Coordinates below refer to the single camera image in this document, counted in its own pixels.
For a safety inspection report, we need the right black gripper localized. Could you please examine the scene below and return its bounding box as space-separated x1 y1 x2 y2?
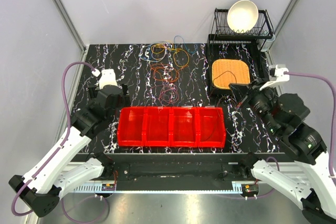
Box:
228 77 280 134

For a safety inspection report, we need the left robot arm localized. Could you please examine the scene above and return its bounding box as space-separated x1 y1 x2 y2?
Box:
8 84 129 217

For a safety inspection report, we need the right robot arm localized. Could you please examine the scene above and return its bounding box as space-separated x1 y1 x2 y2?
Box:
229 79 335 223

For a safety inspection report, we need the orange woven mat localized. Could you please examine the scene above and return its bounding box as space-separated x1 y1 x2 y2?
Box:
211 59 250 90

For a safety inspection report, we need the red bin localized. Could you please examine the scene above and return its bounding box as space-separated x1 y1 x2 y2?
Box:
197 107 226 148
171 107 198 147
117 106 145 147
144 106 171 147

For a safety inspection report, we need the black tray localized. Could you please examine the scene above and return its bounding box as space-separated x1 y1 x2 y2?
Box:
206 41 268 95

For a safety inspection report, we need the white cup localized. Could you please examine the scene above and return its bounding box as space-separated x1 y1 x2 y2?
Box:
259 34 276 52

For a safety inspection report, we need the black dish rack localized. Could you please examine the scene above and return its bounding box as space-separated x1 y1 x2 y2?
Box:
207 8 274 46

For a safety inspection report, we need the white bowl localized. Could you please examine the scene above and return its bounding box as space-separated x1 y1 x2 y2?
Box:
227 0 259 33

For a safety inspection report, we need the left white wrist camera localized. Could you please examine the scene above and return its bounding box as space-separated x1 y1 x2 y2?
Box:
91 69 118 90

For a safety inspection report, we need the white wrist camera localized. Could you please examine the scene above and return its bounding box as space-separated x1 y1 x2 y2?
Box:
259 65 290 91
91 69 118 90

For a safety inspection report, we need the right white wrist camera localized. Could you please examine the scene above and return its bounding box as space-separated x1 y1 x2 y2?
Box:
259 65 290 91

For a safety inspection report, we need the purple red wire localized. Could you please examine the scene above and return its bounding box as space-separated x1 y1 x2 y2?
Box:
151 83 182 106

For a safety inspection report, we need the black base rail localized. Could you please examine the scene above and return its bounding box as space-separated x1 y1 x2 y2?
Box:
83 153 271 183

